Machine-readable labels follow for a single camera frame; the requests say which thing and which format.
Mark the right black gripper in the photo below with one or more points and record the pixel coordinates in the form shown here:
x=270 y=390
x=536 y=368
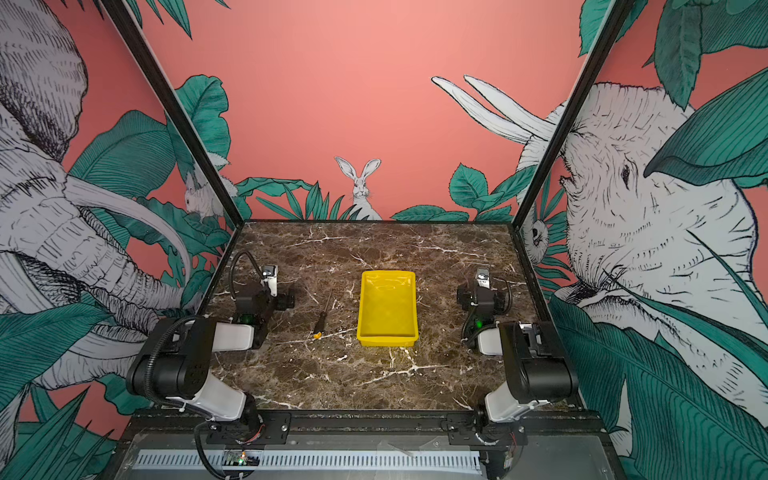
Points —
x=466 y=296

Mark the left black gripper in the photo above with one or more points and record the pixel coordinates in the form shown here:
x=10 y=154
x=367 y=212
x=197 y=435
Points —
x=279 y=303

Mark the black yellow screwdriver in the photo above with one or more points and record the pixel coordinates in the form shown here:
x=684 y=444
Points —
x=319 y=327

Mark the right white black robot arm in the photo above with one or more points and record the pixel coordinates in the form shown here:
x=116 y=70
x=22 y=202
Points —
x=537 y=371

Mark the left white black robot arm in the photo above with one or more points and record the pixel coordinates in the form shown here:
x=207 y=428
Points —
x=173 y=367

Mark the yellow plastic bin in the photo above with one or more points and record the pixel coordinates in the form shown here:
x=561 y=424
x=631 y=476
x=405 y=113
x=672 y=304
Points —
x=388 y=309

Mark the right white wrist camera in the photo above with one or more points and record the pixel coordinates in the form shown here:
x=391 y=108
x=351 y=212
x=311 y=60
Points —
x=483 y=278

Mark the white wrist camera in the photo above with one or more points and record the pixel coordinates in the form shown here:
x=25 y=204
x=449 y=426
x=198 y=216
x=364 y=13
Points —
x=269 y=279
x=483 y=278

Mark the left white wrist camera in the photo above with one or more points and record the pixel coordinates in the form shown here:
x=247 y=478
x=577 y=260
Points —
x=269 y=279

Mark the black mounting rail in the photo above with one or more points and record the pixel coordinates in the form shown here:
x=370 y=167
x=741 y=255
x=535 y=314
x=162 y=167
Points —
x=462 y=428

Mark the white slotted cable duct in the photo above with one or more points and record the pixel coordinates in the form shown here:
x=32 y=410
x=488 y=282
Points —
x=465 y=462

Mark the left black frame post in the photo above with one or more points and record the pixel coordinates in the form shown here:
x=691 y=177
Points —
x=122 y=18

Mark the black frame post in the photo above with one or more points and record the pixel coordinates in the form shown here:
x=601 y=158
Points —
x=612 y=24
x=122 y=18

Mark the right black frame post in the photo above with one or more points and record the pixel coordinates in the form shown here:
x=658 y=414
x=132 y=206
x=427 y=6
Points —
x=612 y=24

